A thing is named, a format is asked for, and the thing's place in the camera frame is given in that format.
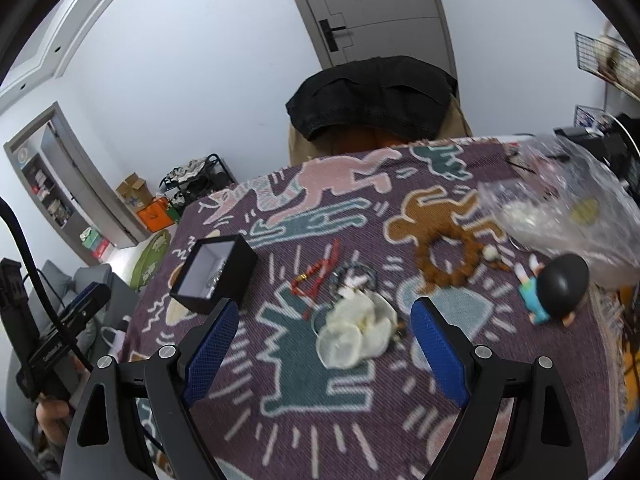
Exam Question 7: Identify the tan chair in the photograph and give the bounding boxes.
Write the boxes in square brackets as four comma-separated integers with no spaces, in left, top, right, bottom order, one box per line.
[286,95,475,167]

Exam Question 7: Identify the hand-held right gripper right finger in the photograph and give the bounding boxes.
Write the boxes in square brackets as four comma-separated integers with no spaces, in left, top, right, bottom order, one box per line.
[410,296,591,480]

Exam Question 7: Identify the red bead bracelet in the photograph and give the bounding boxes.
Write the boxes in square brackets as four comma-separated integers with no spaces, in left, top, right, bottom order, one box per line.
[290,240,343,311]

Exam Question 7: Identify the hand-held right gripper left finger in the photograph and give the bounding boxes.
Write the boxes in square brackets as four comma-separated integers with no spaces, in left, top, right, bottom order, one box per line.
[60,297,241,480]

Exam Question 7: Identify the white flower ornament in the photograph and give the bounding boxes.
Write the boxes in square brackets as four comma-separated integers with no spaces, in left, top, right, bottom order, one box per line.
[315,291,399,369]

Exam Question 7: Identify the clear plastic bag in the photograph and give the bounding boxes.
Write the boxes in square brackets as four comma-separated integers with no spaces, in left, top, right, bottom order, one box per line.
[477,132,640,291]

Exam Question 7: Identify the grey sofa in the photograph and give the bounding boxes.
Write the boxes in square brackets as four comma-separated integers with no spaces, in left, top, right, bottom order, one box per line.
[5,259,141,441]

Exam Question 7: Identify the cardboard box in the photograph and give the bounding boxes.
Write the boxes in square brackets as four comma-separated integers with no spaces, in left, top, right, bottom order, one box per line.
[116,173,152,211]

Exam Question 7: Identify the black device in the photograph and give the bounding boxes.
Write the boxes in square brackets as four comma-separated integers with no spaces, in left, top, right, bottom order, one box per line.
[552,112,640,186]

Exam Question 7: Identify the orange bag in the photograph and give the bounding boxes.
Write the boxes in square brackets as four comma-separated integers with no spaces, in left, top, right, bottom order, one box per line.
[137,197,177,233]

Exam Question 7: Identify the grey shelf cabinet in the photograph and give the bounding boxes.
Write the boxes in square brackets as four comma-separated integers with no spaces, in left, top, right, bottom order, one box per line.
[4,101,138,266]

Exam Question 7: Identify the dark bead bracelet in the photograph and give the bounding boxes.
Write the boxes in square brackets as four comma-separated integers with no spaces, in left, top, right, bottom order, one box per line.
[332,262,379,297]

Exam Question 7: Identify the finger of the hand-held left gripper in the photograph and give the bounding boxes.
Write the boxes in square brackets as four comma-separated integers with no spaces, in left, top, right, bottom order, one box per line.
[57,282,112,335]

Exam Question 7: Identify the printed woven blanket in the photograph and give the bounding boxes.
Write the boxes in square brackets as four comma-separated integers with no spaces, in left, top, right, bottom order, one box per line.
[117,137,632,480]

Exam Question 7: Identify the black shoe rack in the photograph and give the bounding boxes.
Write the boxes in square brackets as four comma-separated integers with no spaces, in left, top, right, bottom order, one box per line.
[159,153,237,209]

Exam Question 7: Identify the person's left hand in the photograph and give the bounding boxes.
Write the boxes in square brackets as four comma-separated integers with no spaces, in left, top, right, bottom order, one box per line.
[34,399,77,443]

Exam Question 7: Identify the cartoon doll figurine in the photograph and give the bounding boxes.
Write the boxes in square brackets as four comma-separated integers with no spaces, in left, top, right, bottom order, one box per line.
[515,253,591,328]

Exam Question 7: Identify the black door handle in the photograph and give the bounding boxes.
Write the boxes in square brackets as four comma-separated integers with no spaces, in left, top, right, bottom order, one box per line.
[318,18,347,52]

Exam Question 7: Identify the black jewelry box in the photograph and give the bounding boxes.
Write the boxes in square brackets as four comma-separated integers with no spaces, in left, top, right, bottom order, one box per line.
[169,234,259,315]

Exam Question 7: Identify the black cable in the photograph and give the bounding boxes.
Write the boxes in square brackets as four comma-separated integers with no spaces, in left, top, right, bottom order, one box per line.
[0,197,93,371]

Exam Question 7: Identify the grey door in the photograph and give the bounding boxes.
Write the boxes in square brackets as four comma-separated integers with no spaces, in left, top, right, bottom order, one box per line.
[277,0,458,81]

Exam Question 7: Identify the brown wooden bead bracelet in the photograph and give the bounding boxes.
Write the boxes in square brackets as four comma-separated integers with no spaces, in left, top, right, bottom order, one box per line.
[414,225,511,287]

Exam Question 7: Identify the black wire basket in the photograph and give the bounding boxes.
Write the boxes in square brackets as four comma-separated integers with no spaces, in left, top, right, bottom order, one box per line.
[572,20,640,96]

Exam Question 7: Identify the black cloth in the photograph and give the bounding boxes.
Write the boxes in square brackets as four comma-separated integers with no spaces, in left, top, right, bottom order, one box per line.
[285,56,459,143]

